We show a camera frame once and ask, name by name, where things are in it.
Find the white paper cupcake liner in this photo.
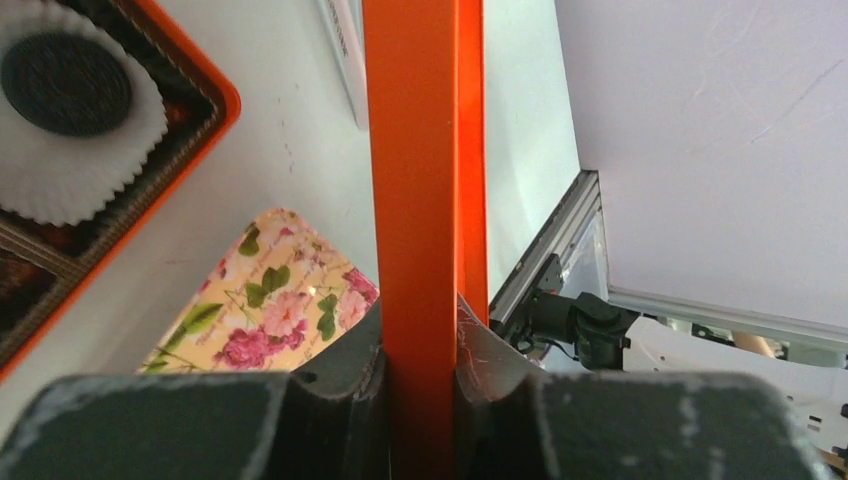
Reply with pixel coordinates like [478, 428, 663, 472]
[1, 1, 168, 226]

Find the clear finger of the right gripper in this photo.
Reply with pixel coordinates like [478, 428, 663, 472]
[318, 0, 369, 131]

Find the orange tin lid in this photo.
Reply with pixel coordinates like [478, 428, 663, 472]
[363, 1, 486, 479]

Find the black round cookie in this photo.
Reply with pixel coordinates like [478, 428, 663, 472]
[1, 32, 133, 138]

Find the orange cookie tin box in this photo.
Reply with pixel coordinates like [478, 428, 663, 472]
[1, 1, 241, 376]

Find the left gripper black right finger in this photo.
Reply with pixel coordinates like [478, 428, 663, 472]
[455, 294, 829, 479]

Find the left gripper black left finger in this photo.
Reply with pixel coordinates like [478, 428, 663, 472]
[1, 306, 390, 479]

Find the floral cookie tray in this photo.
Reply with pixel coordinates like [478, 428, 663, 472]
[138, 208, 379, 374]

